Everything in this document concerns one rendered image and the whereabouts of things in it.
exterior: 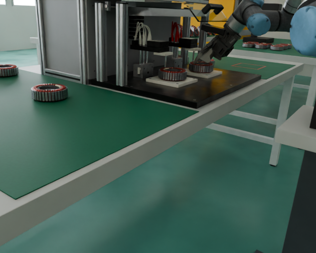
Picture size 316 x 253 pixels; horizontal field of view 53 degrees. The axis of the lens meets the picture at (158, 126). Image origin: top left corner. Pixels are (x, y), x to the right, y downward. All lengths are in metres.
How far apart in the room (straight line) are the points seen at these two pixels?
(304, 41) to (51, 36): 0.96
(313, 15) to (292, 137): 0.31
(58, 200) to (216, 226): 1.25
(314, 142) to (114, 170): 0.52
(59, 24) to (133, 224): 1.01
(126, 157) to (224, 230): 1.11
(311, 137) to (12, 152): 0.71
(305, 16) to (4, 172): 0.74
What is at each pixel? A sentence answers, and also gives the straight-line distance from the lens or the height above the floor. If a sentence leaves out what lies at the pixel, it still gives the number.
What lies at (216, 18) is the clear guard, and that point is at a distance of 1.20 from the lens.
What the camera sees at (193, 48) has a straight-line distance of 1.46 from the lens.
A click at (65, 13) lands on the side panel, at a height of 1.01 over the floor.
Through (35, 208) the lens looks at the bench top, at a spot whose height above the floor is 0.73.
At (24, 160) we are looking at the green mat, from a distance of 0.67.
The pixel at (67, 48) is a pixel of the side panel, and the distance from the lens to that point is 1.34.
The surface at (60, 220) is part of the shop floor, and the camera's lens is 1.76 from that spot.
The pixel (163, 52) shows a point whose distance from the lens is 1.26.
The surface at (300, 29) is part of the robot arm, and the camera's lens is 0.89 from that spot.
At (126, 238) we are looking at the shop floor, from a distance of 1.61.
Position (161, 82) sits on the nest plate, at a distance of 1.20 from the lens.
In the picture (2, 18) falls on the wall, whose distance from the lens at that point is 8.16.
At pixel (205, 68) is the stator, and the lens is 1.42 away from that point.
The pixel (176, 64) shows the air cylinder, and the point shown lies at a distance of 1.51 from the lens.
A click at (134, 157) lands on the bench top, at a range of 0.70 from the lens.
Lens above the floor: 1.04
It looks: 20 degrees down
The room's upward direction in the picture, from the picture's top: 3 degrees clockwise
